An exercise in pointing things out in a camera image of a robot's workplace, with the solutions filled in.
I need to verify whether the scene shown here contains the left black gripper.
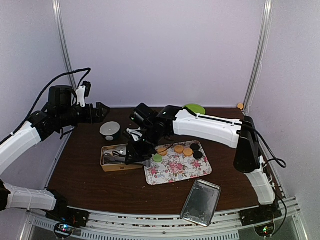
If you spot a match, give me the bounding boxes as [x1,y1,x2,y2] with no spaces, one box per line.
[57,101,111,128]

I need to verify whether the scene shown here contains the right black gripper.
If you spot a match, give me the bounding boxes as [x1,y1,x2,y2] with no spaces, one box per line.
[126,125,165,165]

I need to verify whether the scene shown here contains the beige cookie tin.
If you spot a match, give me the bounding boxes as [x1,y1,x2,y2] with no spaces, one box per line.
[100,144,143,172]

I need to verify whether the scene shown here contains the metal tongs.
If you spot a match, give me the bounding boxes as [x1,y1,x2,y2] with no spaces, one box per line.
[102,152,152,167]

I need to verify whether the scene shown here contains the floral rectangular tray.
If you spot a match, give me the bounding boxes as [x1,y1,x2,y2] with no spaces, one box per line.
[144,140,213,186]

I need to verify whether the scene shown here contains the silver metal tin lid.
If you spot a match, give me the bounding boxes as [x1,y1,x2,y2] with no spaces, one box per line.
[180,179,221,227]

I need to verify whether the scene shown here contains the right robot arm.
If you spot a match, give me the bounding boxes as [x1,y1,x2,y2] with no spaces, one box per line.
[125,103,276,221]

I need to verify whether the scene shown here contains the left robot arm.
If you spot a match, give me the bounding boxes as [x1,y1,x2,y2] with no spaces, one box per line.
[0,82,111,222]

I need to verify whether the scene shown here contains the green cookie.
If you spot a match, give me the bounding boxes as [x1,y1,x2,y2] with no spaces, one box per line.
[152,154,163,163]

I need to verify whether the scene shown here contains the tan biscuit cookie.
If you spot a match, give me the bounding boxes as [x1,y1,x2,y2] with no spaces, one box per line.
[157,147,168,156]
[174,145,185,154]

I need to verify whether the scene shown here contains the white and dark bowl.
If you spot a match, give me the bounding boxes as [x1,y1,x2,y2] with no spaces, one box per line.
[99,121,121,142]

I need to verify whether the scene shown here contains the black sandwich cookie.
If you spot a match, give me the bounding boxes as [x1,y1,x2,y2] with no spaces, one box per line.
[193,151,203,160]
[190,143,200,152]

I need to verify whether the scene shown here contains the green plate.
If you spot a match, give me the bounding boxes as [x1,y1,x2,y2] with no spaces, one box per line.
[183,103,206,115]

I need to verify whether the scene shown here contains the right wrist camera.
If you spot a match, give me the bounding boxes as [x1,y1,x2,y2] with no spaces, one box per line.
[124,127,143,142]

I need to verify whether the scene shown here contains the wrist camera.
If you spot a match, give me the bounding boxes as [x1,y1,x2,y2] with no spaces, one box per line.
[124,127,143,142]
[75,81,92,108]

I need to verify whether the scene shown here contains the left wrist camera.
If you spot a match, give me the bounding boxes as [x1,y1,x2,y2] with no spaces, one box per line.
[75,81,92,108]

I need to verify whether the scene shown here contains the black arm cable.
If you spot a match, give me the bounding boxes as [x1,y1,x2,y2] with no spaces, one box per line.
[0,67,92,146]

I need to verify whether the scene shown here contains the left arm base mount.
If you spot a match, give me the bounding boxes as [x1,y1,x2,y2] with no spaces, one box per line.
[44,189,90,228]

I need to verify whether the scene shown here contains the left aluminium frame post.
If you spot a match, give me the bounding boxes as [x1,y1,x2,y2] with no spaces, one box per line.
[51,0,82,107]

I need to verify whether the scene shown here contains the aluminium frame post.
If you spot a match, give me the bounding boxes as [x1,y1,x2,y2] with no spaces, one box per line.
[243,0,274,115]
[51,0,82,107]

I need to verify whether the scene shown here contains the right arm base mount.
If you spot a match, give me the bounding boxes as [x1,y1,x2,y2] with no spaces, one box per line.
[239,195,283,227]

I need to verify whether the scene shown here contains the front aluminium rail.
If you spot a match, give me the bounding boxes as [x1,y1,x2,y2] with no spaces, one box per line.
[18,203,311,240]

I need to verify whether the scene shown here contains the right aluminium frame post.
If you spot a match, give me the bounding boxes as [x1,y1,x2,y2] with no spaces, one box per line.
[243,0,274,115]

